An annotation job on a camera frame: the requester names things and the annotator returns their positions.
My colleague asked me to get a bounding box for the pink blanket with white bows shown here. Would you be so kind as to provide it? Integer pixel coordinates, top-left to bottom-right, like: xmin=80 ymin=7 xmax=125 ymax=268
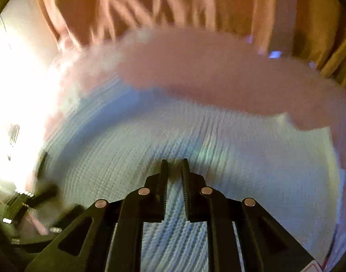
xmin=19 ymin=26 xmax=346 ymax=272

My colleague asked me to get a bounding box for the orange satin curtain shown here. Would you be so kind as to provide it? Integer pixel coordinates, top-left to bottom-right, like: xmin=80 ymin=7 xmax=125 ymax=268
xmin=36 ymin=0 xmax=346 ymax=88

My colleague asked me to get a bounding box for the white red black knit sweater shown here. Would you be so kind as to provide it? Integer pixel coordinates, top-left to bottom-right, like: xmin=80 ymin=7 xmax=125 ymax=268
xmin=41 ymin=77 xmax=344 ymax=271

